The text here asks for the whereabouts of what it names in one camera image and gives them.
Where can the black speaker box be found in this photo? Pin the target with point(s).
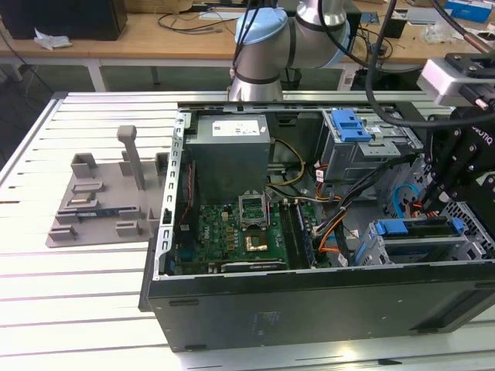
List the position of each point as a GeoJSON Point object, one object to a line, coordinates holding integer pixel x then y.
{"type": "Point", "coordinates": [356, 23]}

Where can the clear plastic bag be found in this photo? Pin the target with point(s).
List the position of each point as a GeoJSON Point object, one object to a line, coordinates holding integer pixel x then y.
{"type": "Point", "coordinates": [435, 33]}

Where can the white crumpled paper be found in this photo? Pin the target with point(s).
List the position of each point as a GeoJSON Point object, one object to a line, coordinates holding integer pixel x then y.
{"type": "Point", "coordinates": [50, 40]}

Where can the grey power supply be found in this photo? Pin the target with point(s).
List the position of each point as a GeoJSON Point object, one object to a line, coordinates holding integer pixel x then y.
{"type": "Point", "coordinates": [228, 162]}

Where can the green motherboard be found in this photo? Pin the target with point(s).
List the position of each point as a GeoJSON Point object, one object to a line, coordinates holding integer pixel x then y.
{"type": "Point", "coordinates": [216, 235]}

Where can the black RAM slot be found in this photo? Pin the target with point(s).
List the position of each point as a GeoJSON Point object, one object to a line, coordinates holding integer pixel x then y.
{"type": "Point", "coordinates": [288, 232]}

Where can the small CPU plate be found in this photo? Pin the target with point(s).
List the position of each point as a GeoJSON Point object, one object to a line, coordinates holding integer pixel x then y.
{"type": "Point", "coordinates": [80, 201]}

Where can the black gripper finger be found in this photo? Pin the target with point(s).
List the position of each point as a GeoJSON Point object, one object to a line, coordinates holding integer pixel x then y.
{"type": "Point", "coordinates": [473, 189]}
{"type": "Point", "coordinates": [441, 150]}

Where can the wooden desk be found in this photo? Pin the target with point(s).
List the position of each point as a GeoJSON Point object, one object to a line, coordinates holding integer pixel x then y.
{"type": "Point", "coordinates": [135, 46]}

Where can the silver drive cage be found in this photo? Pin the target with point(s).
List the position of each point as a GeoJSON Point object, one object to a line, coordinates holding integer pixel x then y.
{"type": "Point", "coordinates": [348, 158]}

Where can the installed RAM stick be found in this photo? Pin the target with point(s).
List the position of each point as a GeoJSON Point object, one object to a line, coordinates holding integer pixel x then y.
{"type": "Point", "coordinates": [306, 239]}

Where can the white open box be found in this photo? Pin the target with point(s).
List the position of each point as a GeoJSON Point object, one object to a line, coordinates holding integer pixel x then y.
{"type": "Point", "coordinates": [483, 38]}

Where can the black PC case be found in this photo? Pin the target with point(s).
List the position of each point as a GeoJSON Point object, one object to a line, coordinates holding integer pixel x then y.
{"type": "Point", "coordinates": [309, 317]}

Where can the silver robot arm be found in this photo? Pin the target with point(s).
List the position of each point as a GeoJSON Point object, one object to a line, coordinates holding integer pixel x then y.
{"type": "Point", "coordinates": [270, 46]}

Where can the blue RAM stick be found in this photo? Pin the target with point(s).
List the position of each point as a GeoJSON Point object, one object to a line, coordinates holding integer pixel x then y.
{"type": "Point", "coordinates": [100, 213]}

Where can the black computer tower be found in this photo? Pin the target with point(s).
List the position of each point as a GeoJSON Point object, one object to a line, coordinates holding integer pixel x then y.
{"type": "Point", "coordinates": [77, 23]}

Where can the blue drive latch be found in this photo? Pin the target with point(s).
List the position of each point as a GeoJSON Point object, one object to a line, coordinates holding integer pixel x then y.
{"type": "Point", "coordinates": [350, 127]}

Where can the grey parts rack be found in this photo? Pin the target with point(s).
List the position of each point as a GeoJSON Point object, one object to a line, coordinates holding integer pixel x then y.
{"type": "Point", "coordinates": [104, 232]}

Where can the small black box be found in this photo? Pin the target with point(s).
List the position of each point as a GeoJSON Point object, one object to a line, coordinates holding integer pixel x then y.
{"type": "Point", "coordinates": [398, 28]}

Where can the hard disk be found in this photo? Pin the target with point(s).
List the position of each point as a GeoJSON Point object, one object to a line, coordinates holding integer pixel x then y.
{"type": "Point", "coordinates": [394, 228]}

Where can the blue cardboard box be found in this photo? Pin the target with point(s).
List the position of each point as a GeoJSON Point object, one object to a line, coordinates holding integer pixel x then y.
{"type": "Point", "coordinates": [470, 9]}

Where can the silver disk bay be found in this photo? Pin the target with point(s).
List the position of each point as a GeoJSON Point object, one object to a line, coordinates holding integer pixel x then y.
{"type": "Point", "coordinates": [425, 240]}

